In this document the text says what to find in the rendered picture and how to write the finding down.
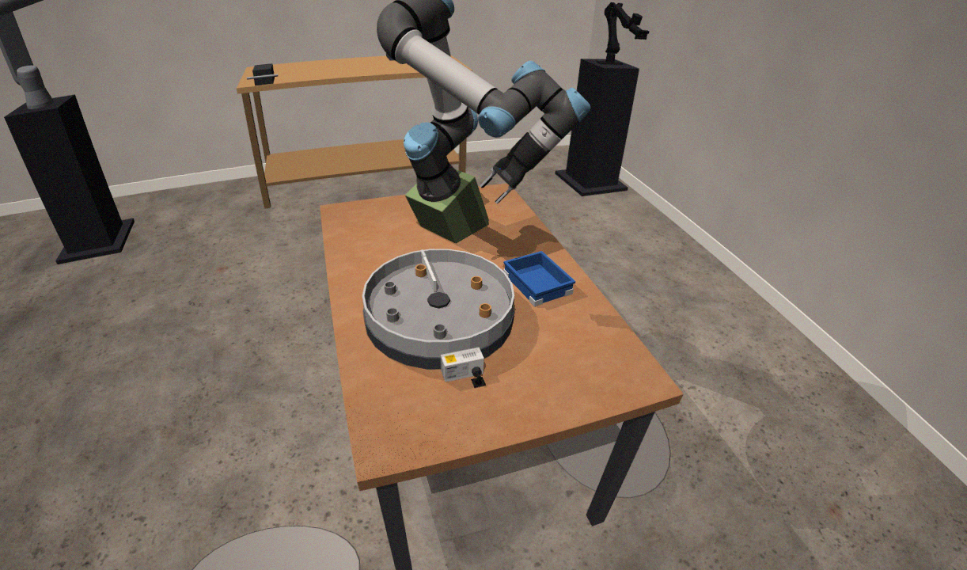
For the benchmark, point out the blue crate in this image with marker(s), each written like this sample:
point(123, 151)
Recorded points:
point(537, 277)

